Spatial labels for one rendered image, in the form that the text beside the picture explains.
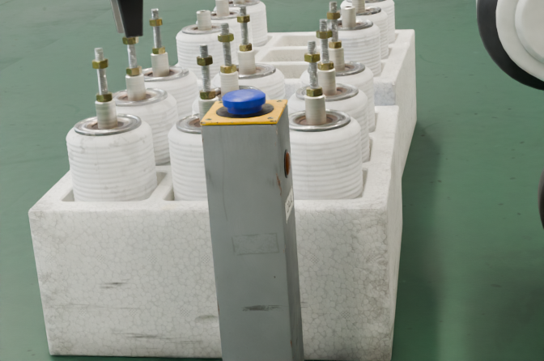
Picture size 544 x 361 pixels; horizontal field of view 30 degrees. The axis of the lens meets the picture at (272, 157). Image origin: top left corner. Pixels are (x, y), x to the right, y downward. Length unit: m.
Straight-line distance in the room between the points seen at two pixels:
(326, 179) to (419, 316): 0.23
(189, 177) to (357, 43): 0.55
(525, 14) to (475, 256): 0.58
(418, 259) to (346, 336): 0.28
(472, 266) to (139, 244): 0.46
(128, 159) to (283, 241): 0.26
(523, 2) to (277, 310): 0.36
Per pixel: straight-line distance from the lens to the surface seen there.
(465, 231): 1.45
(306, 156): 1.07
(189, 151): 1.09
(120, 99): 1.26
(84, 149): 1.13
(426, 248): 1.40
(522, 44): 0.87
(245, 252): 0.94
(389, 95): 1.55
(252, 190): 0.92
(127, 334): 1.17
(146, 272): 1.12
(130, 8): 1.22
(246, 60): 1.33
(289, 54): 1.82
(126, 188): 1.13
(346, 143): 1.08
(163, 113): 1.24
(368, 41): 1.58
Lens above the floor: 0.56
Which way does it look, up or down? 18 degrees down
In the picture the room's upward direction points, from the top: 4 degrees counter-clockwise
